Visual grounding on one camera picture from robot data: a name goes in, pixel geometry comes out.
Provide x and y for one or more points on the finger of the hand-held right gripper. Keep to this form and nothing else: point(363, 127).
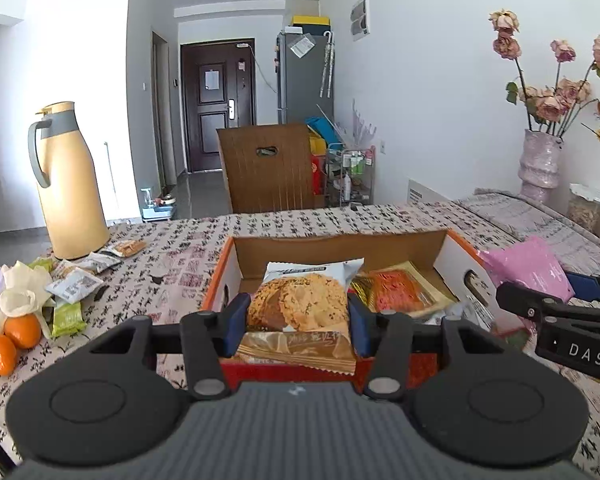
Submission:
point(530, 305)
point(585, 286)

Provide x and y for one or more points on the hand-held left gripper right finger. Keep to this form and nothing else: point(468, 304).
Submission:
point(358, 325)

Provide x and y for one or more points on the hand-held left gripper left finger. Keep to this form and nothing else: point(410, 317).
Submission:
point(237, 322)

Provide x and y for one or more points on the pink snack packet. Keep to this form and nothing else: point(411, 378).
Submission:
point(525, 265)

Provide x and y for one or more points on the gold brown snack packet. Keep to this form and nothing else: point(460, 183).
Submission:
point(290, 347)

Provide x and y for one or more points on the round cookie packet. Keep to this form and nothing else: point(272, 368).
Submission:
point(300, 300)

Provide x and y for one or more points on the red cardboard box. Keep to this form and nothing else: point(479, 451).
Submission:
point(330, 250)

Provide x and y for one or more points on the snacks inside box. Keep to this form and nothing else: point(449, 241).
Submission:
point(397, 290)

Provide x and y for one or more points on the glass jar with cereal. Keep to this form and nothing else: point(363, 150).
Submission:
point(587, 210)

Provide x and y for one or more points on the grey folded cloth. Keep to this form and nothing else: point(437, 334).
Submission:
point(530, 220)

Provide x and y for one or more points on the pink ceramic vase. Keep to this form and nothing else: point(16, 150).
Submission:
point(540, 170)

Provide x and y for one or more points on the small cracker packet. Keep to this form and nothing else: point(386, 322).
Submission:
point(126, 248)

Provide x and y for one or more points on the wooden chair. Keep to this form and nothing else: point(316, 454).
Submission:
point(270, 180)

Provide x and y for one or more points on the metal trolley rack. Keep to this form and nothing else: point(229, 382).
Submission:
point(350, 175)

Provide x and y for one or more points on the dark white sachet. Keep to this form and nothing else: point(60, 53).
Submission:
point(100, 261)

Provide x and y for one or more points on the white panel with label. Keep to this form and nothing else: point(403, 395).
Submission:
point(430, 192)

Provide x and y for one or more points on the red gift box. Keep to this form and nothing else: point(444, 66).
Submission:
point(317, 175)

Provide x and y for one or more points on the green snack packet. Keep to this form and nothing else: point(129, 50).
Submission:
point(69, 319)
point(41, 265)

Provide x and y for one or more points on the yellow bag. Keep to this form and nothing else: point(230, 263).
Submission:
point(317, 145)

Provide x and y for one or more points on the dried pink rose bouquet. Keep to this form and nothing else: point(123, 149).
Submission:
point(550, 102)

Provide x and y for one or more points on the white thin pole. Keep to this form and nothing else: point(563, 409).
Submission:
point(111, 180)

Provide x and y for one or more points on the dark brown entrance door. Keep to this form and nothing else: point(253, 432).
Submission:
point(215, 130)

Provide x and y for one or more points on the pale dried branch bundle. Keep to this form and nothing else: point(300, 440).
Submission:
point(362, 127)

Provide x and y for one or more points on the blue plastic dustpan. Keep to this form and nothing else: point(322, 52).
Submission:
point(322, 129)

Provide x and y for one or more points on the yellow thermos jug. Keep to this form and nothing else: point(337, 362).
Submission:
point(75, 185)

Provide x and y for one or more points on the orange fruit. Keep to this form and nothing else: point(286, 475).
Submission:
point(0, 355)
point(22, 331)

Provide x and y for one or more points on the grey interior door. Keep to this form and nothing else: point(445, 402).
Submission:
point(164, 110)

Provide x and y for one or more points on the white notice paper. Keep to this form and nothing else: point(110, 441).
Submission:
point(211, 80)

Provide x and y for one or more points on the grey refrigerator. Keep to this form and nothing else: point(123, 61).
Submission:
point(305, 85)

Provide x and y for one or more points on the clear document bag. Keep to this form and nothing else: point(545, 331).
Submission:
point(301, 46)

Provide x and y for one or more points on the yellow box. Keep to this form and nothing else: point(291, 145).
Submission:
point(310, 22)

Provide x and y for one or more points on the white electric panel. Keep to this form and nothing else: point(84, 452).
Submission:
point(360, 17)

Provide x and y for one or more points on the plain cardboard box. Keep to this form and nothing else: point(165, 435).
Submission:
point(307, 2)

